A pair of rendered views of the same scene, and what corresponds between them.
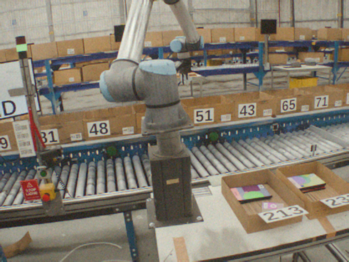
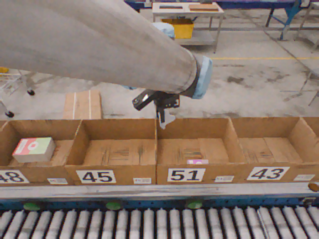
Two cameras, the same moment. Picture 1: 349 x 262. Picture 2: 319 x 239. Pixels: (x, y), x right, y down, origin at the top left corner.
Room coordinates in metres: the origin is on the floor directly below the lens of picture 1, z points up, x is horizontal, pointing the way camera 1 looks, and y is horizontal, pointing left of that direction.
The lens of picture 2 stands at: (1.69, -0.21, 1.75)
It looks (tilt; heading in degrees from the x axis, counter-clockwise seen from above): 43 degrees down; 11
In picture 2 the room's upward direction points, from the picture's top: straight up
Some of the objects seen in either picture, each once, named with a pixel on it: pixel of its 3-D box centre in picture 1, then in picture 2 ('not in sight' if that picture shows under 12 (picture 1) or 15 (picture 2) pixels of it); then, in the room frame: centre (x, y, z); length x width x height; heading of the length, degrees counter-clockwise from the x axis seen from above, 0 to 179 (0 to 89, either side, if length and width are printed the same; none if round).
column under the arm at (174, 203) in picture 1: (170, 181); not in sight; (1.24, 0.04, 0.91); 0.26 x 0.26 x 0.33; 7
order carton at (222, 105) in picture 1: (205, 110); (194, 149); (2.33, -0.27, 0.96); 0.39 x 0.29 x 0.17; 102
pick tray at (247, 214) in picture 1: (259, 198); not in sight; (1.21, -0.40, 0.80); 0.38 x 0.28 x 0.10; 8
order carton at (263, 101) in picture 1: (247, 105); (270, 148); (2.41, -0.65, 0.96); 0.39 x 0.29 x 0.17; 102
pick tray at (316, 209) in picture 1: (314, 187); not in sight; (1.25, -0.72, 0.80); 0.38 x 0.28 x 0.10; 7
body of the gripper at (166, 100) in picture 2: (185, 65); (164, 92); (2.25, -0.12, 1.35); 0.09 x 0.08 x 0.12; 118
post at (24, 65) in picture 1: (38, 143); not in sight; (1.37, 0.72, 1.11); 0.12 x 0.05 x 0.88; 102
